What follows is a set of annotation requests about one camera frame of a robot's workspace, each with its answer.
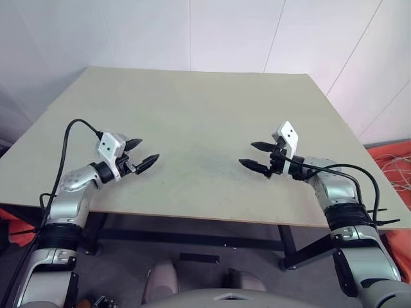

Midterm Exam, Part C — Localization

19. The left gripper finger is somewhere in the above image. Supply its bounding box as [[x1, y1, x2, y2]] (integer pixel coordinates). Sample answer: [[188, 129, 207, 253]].
[[134, 153, 161, 175], [125, 138, 143, 153]]

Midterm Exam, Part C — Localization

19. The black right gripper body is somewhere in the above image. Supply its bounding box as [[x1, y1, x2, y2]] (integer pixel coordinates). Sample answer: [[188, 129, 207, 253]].
[[265, 140, 286, 179]]

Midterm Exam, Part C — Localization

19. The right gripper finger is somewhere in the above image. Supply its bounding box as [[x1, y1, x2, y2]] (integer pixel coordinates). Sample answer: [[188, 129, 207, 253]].
[[250, 141, 275, 154], [238, 158, 269, 175]]

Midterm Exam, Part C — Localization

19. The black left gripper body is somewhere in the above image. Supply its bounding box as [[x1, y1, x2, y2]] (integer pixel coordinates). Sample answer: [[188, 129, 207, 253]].
[[116, 153, 138, 178]]

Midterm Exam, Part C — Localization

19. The black flat bar on floor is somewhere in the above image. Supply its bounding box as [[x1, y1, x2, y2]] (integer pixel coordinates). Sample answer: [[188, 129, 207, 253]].
[[179, 252, 220, 265]]

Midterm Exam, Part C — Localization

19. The dark grey rounded cover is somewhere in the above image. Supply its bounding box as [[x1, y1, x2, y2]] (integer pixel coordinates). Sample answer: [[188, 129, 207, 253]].
[[224, 268, 268, 293], [143, 260, 179, 303]]

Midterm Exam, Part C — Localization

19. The orange fabric under table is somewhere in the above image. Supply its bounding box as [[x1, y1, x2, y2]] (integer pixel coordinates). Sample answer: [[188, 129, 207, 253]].
[[0, 207, 38, 248]]

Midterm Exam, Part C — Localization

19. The silver robot torso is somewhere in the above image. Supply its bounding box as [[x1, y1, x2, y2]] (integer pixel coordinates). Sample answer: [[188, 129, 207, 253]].
[[141, 286, 335, 308]]

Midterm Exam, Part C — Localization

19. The small black electronic device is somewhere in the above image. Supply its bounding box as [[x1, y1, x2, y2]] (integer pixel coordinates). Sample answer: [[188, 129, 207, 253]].
[[78, 296, 115, 308]]

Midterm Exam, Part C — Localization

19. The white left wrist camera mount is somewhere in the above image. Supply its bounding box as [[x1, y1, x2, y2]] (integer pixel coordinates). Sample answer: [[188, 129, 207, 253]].
[[96, 132, 128, 182]]

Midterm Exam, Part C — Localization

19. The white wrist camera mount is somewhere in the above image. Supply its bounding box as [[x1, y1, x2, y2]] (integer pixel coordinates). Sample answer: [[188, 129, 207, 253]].
[[96, 132, 128, 182], [272, 121, 300, 176]]

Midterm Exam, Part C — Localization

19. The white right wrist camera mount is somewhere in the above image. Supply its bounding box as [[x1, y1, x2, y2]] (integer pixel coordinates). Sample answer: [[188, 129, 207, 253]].
[[272, 121, 300, 176]]

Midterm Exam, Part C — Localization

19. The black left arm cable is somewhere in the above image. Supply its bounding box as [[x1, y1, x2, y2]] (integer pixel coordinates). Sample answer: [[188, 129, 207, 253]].
[[11, 119, 103, 289]]

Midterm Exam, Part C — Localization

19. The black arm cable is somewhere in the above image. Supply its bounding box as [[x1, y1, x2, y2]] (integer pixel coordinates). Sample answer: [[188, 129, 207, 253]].
[[11, 119, 103, 289], [277, 146, 381, 225]]

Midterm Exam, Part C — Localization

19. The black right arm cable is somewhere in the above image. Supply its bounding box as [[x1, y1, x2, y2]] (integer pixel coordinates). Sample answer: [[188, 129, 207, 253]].
[[277, 146, 381, 225]]

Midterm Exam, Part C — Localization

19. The black metal table frame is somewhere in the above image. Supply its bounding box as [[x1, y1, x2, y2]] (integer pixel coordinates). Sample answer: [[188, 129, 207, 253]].
[[0, 205, 337, 273]]

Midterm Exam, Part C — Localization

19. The white cable coil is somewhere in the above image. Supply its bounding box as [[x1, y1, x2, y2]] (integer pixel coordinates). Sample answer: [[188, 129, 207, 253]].
[[375, 153, 411, 194]]

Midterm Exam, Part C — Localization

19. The black left arm cable tie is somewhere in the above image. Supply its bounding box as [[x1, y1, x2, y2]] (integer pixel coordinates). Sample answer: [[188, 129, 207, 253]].
[[8, 228, 37, 237]]

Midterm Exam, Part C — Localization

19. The orange fabric with white cables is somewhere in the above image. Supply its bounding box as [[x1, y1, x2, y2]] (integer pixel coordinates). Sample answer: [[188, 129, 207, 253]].
[[365, 139, 411, 284]]

